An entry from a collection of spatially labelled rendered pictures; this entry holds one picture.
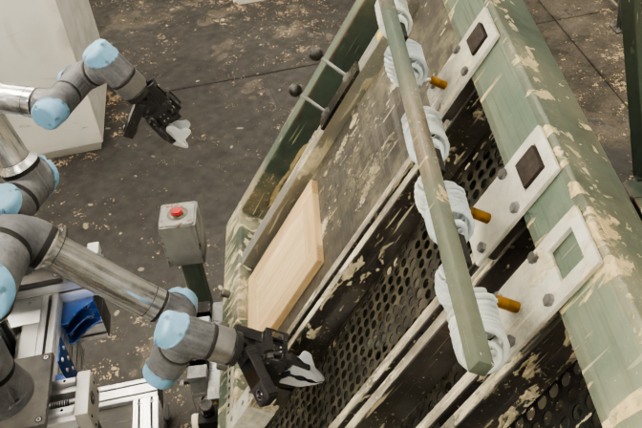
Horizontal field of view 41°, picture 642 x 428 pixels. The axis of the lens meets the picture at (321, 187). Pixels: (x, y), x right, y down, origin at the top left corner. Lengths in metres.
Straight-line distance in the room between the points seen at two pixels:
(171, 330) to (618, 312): 0.96
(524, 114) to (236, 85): 3.93
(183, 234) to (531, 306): 1.77
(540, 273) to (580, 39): 4.26
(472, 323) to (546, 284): 0.20
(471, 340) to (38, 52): 3.82
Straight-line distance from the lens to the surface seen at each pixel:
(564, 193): 1.12
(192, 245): 2.74
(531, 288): 1.10
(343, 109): 2.21
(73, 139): 4.79
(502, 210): 1.21
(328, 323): 1.83
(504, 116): 1.31
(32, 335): 2.49
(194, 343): 1.70
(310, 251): 2.09
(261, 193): 2.67
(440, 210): 1.03
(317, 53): 2.19
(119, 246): 4.15
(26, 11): 4.43
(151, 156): 4.67
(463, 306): 0.92
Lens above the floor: 2.63
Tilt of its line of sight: 39 degrees down
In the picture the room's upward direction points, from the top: 8 degrees counter-clockwise
